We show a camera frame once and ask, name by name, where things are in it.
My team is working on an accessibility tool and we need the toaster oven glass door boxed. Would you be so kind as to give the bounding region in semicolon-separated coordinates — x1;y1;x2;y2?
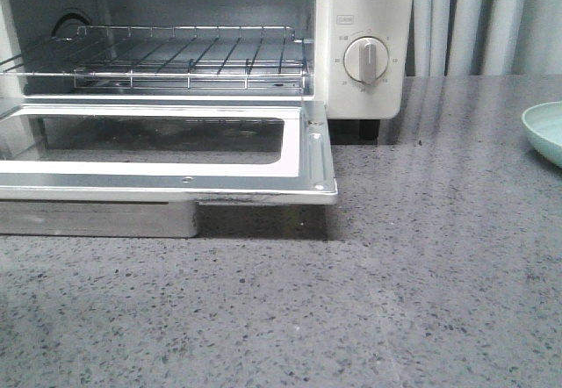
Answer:
1;98;338;238

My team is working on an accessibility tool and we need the lower oven timer knob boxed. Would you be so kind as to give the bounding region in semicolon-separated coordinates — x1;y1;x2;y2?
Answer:
343;37;389;85

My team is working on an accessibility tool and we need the white Toshiba toaster oven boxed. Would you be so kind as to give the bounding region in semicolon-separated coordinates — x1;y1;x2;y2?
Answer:
1;0;412;137

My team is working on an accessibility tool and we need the white curtain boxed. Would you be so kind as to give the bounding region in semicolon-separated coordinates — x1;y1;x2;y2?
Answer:
406;0;561;76

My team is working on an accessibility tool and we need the mint green bowl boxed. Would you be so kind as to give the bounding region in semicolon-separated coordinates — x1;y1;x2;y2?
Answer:
522;101;562;168

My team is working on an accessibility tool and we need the chrome wire oven rack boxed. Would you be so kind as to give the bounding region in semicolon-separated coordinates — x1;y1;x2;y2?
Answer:
1;25;313;96

